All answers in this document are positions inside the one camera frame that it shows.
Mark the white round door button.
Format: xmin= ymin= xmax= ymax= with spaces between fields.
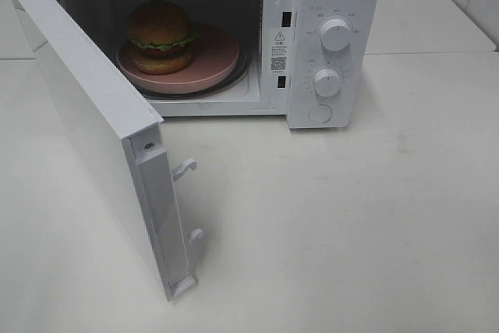
xmin=308 ymin=105 xmax=333 ymax=124

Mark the pink round plate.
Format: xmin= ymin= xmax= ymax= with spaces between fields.
xmin=117 ymin=23 xmax=241 ymax=95

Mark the white microwave door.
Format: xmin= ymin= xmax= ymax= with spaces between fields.
xmin=12 ymin=0 xmax=203 ymax=299

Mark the burger with lettuce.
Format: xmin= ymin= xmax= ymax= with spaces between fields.
xmin=126 ymin=0 xmax=199 ymax=75

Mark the glass microwave turntable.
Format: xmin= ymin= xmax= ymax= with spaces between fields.
xmin=133 ymin=52 xmax=252 ymax=99

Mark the white lower timer knob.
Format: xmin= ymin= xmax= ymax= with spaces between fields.
xmin=313 ymin=69 xmax=342 ymax=97

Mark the white microwave oven body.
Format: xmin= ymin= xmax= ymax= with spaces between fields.
xmin=56 ymin=0 xmax=377 ymax=129

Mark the white upper power knob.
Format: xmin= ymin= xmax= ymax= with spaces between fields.
xmin=319 ymin=16 xmax=352 ymax=52

